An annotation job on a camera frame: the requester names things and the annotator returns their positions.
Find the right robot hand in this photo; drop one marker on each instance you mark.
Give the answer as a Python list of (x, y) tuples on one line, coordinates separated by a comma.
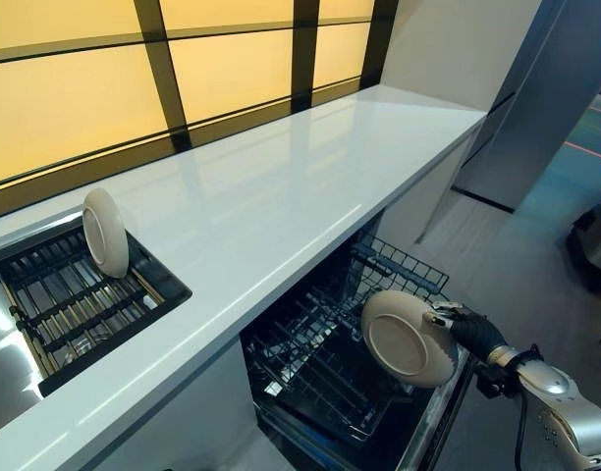
[(475, 331)]

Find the large beige plate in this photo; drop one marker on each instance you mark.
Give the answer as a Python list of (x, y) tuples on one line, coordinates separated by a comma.
[(403, 343)]

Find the small beige plate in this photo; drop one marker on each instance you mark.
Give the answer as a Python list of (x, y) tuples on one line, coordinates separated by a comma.
[(104, 235)]

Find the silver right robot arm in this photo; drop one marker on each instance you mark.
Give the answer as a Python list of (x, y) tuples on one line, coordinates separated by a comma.
[(565, 412)]

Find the black floor device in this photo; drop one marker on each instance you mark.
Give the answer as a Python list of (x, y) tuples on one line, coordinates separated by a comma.
[(592, 255)]

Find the white counter side panel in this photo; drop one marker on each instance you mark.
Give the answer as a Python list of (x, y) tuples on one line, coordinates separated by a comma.
[(428, 196)]

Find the white cabinet front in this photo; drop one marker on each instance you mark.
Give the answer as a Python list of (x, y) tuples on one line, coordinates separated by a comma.
[(182, 417)]

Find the black sink drying rack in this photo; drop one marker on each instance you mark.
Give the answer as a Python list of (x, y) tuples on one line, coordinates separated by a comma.
[(84, 304)]

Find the stainless steel sink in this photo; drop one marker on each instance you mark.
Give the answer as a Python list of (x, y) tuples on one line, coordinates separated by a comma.
[(1, 343)]

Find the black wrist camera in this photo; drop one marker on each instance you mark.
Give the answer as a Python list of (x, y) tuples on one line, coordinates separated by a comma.
[(492, 380)]

